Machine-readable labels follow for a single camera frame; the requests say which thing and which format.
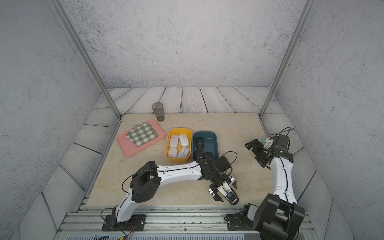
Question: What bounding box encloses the black mouse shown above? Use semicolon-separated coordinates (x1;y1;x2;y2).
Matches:
204;152;215;160
195;137;205;150
194;150;205;161

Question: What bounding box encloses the white mouse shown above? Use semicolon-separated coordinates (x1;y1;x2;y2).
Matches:
177;147;191;159
169;135;179;148
168;148;178;159
179;134;190;147

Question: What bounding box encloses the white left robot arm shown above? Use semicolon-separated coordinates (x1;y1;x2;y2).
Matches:
114;157;239;223

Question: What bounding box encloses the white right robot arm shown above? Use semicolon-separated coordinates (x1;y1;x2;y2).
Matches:
245;134;305;240

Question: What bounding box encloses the teal plastic storage box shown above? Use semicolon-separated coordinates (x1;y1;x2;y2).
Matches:
192;131;219;159

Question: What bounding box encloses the yellow plastic storage box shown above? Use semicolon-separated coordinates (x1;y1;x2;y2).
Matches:
165;128;192;163

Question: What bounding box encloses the green checked cloth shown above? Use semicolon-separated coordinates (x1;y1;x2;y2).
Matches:
126;123;158;147

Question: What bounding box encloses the grey translucent cup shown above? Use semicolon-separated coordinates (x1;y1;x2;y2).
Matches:
152;102;165;122

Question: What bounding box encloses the pink plastic tray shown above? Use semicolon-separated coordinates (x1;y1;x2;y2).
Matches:
117;119;166;157

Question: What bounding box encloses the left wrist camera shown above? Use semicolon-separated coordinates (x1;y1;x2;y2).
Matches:
218;182;239;205

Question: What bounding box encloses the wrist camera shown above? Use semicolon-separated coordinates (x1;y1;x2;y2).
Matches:
218;182;239;205
264;134;291;152

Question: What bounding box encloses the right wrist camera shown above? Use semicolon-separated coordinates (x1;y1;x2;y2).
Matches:
264;134;291;152

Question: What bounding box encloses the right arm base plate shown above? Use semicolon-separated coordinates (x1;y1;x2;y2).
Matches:
224;205;258;231

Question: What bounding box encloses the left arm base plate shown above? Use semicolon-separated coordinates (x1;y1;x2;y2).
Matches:
101;208;147;232

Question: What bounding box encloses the aluminium frame post right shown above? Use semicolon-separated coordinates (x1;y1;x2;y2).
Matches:
259;0;316;120

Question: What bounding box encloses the aluminium frame post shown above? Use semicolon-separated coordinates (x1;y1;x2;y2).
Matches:
259;0;316;120
49;0;122;120

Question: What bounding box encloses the aluminium frame post left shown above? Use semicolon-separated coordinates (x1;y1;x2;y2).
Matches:
49;0;122;120

